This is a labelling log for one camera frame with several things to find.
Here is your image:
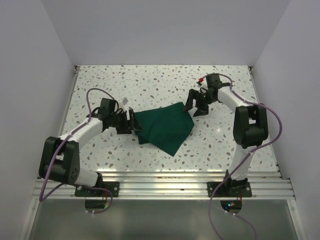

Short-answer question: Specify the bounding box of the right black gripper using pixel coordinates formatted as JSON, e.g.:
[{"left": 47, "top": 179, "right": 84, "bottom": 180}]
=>
[{"left": 182, "top": 88, "right": 217, "bottom": 118}]

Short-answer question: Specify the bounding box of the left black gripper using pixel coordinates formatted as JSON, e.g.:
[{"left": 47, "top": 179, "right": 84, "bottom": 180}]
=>
[{"left": 109, "top": 108, "right": 142, "bottom": 135}]

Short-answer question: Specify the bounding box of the green surgical cloth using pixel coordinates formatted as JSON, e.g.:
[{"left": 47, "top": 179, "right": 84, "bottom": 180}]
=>
[{"left": 135, "top": 102, "right": 195, "bottom": 157}]

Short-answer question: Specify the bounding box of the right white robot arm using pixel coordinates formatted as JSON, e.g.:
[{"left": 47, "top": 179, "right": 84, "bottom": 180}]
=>
[{"left": 183, "top": 73, "right": 269, "bottom": 197}]

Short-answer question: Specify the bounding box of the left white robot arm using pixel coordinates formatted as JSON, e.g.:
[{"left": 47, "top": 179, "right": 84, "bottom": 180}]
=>
[{"left": 38, "top": 98, "right": 142, "bottom": 197}]

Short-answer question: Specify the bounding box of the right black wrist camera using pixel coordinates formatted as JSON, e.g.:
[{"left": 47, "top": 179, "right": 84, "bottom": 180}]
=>
[{"left": 196, "top": 73, "right": 222, "bottom": 90}]

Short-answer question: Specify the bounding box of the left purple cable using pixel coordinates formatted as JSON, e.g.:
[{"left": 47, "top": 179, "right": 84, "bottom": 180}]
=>
[{"left": 39, "top": 87, "right": 121, "bottom": 215}]

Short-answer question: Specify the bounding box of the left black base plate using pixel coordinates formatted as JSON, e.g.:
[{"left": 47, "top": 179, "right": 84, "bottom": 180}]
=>
[{"left": 74, "top": 181, "right": 120, "bottom": 198}]

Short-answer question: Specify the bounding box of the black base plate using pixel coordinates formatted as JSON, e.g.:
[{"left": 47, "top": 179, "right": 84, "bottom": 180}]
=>
[
  {"left": 74, "top": 181, "right": 120, "bottom": 198},
  {"left": 206, "top": 181, "right": 253, "bottom": 198}
]

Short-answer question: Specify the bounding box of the aluminium rail frame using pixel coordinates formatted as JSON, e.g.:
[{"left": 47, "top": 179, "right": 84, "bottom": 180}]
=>
[{"left": 21, "top": 65, "right": 306, "bottom": 240}]

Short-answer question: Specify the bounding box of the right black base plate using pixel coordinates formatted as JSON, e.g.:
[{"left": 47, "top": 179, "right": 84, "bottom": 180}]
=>
[{"left": 206, "top": 181, "right": 253, "bottom": 198}]

